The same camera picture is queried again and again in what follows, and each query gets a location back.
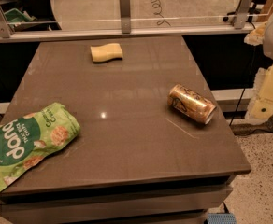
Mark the green chip bag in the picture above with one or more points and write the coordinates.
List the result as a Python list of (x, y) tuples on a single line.
[(28, 140)]

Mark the right metal bracket post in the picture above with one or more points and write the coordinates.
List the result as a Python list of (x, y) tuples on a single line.
[(241, 14)]

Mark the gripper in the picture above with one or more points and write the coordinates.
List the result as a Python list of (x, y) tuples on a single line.
[(260, 108)]

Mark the blue perforated box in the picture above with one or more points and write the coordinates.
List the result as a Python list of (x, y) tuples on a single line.
[(214, 218)]

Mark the green plastic bin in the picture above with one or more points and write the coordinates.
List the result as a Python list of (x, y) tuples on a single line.
[(15, 17)]

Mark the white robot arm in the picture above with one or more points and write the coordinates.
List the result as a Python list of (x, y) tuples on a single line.
[(267, 50)]

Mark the orange soda can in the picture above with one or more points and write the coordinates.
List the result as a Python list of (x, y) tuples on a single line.
[(191, 104)]

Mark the yellow sponge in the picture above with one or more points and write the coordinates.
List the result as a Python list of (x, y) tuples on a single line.
[(106, 52)]

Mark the middle metal bracket post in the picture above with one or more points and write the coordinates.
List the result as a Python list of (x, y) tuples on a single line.
[(125, 14)]

